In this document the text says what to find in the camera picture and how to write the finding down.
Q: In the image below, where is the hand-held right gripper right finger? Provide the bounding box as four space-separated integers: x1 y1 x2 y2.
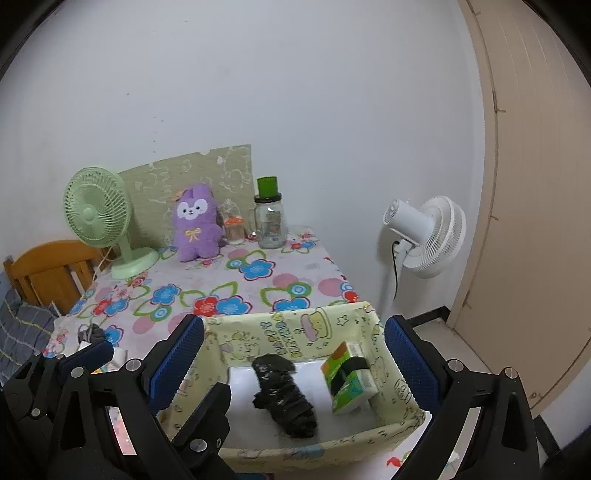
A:
385 316 539 480

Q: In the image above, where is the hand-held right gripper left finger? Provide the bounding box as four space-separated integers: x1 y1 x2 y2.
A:
51 315 205 480

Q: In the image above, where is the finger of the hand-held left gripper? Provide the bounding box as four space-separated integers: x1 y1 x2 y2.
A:
172 383 232 466
6 342 115 416

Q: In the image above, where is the grey mesh bath pouf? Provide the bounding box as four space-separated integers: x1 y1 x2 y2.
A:
78 323 108 345

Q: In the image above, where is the yellow printed fabric storage box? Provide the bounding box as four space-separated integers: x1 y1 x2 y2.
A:
157 301 426 474

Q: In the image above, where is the black crumpled soft bundle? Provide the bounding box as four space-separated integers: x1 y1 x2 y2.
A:
252 354 319 439

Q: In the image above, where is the blue plaid pillow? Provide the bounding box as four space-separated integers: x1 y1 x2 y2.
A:
0 272 62 384

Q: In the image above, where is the wooden headboard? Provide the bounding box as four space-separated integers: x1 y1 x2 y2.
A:
4 240 116 317

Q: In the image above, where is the floral tablecloth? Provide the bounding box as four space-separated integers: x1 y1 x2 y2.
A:
44 225 462 480

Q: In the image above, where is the purple plush toy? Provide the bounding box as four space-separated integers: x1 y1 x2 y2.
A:
172 183 227 263

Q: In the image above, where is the white standing fan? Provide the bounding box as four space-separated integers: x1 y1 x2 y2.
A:
378 196 467 315

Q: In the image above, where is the clear container with orange lid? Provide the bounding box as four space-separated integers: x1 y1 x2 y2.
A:
224 216 245 246

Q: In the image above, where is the green desk fan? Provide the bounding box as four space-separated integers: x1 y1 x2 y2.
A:
63 166 160 280

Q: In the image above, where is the glass jar mug green lid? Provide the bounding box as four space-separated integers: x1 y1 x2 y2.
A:
253 176 286 250

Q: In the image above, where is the beige door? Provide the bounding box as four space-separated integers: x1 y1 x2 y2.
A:
448 0 591 418

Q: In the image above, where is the white fan cable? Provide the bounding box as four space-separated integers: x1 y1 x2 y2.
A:
91 248 117 283

